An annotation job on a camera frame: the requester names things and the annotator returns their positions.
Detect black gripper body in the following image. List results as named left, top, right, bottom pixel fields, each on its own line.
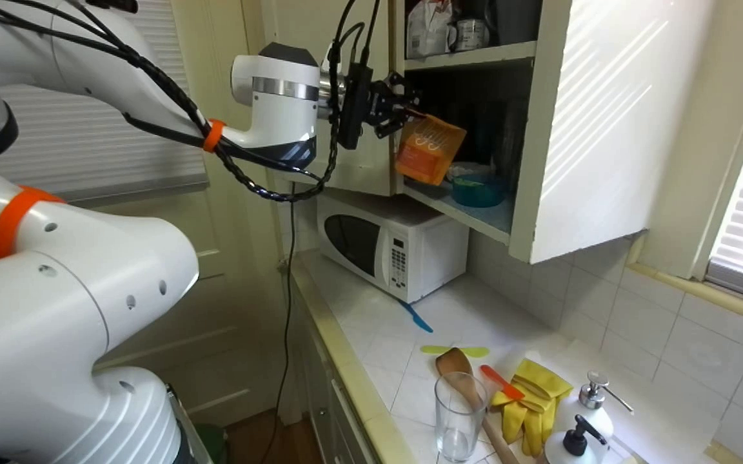
left=335, top=62, right=408, bottom=150

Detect orange sachet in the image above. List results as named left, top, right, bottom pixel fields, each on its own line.
left=394, top=113, right=470, bottom=189

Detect cream cabinet door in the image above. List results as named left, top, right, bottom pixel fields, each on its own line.
left=245, top=0, right=394, bottom=199
left=508, top=0, right=718, bottom=265

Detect cream lower cabinet drawers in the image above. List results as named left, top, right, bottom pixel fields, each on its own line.
left=290, top=287, right=383, bottom=464

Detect white bowl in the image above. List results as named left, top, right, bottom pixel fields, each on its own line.
left=448, top=159, right=496, bottom=182

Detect white mug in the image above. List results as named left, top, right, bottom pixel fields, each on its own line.
left=451, top=15, right=492, bottom=51

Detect teal bowl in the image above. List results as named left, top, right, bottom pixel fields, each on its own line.
left=448, top=169, right=508, bottom=209

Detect white microwave oven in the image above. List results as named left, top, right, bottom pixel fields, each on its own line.
left=314, top=192, right=472, bottom=303

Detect dark container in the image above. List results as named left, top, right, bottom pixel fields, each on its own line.
left=491, top=0, right=543, bottom=47

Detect blue plastic utensil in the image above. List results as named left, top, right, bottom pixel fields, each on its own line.
left=397, top=299, right=435, bottom=336

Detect yellow-green plastic utensil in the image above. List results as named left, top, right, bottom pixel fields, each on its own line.
left=417, top=342, right=492, bottom=361

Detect cream panel door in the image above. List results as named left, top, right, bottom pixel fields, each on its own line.
left=95, top=182, right=296, bottom=427

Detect wooden spoon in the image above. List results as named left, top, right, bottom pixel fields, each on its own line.
left=433, top=346, right=524, bottom=464

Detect yellow sponge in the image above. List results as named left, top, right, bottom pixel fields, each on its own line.
left=512, top=359, right=575, bottom=400

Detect clear drinking glass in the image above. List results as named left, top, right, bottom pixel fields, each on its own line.
left=432, top=376, right=488, bottom=464

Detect yellow rubber gloves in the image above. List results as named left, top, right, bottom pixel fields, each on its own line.
left=488, top=376, right=561, bottom=458

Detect soap dispenser with silver pump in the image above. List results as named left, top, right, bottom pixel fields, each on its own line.
left=575, top=370, right=637, bottom=440

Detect soap dispenser with black pump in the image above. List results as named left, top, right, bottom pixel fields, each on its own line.
left=544, top=413, right=613, bottom=464

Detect cream open wall cabinet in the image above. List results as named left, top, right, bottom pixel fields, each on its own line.
left=388, top=0, right=563, bottom=265

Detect black power cord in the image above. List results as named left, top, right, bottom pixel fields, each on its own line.
left=272, top=182, right=301, bottom=415

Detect orange handled tool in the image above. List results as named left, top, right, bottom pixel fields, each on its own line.
left=477, top=364, right=530, bottom=404

